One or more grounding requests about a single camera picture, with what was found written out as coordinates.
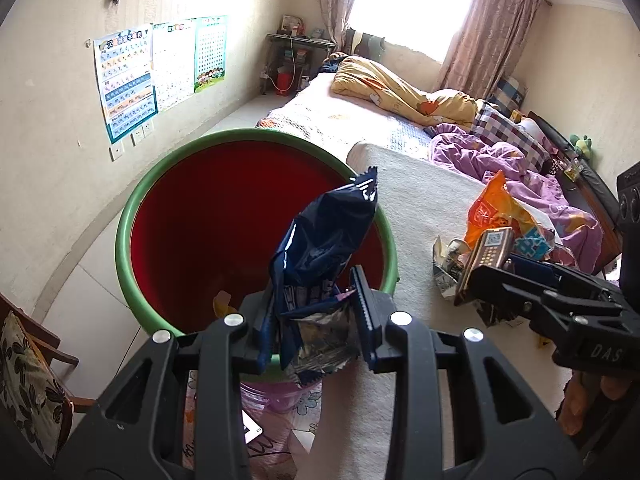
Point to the colourful box on desk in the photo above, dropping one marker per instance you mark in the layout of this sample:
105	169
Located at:
291	25

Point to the bright window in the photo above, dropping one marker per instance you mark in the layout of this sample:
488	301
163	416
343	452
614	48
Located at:
415	5

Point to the brown carton box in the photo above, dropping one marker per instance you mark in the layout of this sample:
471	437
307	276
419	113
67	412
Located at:
487	255

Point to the small red bin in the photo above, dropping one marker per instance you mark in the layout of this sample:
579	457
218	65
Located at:
283	82

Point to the green bordered wall poster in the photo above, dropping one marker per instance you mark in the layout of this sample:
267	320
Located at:
210	50

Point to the blue white snack packet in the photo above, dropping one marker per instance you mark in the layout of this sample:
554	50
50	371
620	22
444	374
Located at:
532	245

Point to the orange snack bag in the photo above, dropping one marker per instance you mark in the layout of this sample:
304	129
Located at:
492	210

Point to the bed with patterned sheet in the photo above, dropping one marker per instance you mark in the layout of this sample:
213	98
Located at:
320	115

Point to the wooden chair floral cushion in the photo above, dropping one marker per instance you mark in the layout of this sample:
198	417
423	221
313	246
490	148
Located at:
25	380

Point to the pink patterned curtain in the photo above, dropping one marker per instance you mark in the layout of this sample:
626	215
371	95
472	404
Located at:
335	0
490	30

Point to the single white wall socket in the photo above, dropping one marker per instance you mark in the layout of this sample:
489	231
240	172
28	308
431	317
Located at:
116	153

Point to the small cluttered desk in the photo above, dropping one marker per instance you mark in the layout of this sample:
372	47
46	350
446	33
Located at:
300	42

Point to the dark blue snack bag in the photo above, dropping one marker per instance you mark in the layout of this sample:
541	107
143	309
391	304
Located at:
325	240

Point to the blue banded wall poster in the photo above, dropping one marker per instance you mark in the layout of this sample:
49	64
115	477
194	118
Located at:
125	85

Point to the plaid pillow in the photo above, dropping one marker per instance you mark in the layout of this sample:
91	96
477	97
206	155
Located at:
505	130

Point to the blue plaid cushion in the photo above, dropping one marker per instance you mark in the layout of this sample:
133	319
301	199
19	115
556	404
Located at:
507	94

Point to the silver foil wrapper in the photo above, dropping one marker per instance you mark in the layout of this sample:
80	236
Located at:
447	270

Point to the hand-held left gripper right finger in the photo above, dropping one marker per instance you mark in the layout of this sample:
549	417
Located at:
362	310

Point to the double white wall socket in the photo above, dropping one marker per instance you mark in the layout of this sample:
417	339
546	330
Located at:
142	133

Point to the yellow wrapper scrap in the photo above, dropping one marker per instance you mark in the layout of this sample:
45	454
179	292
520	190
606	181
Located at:
222	305

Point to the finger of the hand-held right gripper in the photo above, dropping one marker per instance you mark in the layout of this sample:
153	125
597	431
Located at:
535	270
505	292

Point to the yellow quilt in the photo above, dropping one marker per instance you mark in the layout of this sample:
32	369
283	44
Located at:
390	90

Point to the white chart wall poster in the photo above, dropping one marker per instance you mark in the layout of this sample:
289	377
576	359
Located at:
172	65

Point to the dark bed headboard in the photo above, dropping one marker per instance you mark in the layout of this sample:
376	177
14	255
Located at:
595	185

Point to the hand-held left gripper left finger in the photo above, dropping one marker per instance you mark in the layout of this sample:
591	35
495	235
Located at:
250	340

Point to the green rimmed red bucket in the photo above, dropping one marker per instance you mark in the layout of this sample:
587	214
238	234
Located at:
210	210

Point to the pink plastic basin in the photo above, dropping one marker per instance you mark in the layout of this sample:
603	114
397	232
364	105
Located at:
270	395

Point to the green plush toy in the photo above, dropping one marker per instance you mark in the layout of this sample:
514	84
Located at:
582	146

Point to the purple quilt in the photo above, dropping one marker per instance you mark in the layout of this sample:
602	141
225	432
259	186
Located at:
550	195

